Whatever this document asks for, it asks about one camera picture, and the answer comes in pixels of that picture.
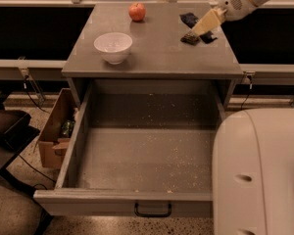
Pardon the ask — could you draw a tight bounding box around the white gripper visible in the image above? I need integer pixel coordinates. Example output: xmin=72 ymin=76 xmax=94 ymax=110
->
xmin=192 ymin=0 xmax=257 ymax=36

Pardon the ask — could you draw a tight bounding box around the blue rxbar blueberry bar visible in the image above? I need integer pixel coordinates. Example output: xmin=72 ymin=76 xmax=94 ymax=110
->
xmin=180 ymin=13 xmax=217 ymax=44

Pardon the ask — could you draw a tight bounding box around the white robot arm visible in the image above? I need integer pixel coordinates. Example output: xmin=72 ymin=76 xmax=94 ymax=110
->
xmin=212 ymin=109 xmax=294 ymax=235

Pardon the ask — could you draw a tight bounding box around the dark snack bar on counter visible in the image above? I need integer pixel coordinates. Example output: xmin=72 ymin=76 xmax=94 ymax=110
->
xmin=180 ymin=31 xmax=200 ymax=46

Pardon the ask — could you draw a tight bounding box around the grey cabinet counter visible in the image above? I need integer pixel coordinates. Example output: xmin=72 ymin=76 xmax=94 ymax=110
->
xmin=61 ymin=2 xmax=245 ymax=110

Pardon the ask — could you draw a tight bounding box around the grey open top drawer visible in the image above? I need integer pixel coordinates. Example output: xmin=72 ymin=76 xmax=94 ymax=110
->
xmin=34 ymin=79 xmax=224 ymax=217

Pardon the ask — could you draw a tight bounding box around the red apple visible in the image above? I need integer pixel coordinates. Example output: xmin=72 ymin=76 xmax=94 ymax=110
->
xmin=128 ymin=3 xmax=146 ymax=22

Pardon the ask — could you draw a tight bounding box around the white bowl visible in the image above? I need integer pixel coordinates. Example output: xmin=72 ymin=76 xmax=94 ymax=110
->
xmin=93 ymin=32 xmax=133 ymax=65

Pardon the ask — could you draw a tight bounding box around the green can in box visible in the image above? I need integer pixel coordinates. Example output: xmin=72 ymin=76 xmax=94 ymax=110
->
xmin=60 ymin=120 xmax=74 ymax=138

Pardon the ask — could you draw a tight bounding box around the cardboard box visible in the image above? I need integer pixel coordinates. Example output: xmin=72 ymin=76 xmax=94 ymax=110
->
xmin=38 ymin=88 xmax=76 ymax=169

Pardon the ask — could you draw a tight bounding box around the dark side table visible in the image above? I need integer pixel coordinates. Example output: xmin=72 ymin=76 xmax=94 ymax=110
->
xmin=0 ymin=124 xmax=58 ymax=235

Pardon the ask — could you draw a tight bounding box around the black cable right wall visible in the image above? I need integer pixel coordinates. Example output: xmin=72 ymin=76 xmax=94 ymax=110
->
xmin=239 ymin=75 xmax=253 ymax=111

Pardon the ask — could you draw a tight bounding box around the black drawer handle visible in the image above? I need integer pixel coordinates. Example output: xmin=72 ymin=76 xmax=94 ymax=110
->
xmin=134 ymin=203 xmax=172 ymax=218

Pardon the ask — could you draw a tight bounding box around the black cable left floor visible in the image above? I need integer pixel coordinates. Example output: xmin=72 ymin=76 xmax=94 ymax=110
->
xmin=19 ymin=154 xmax=58 ymax=191

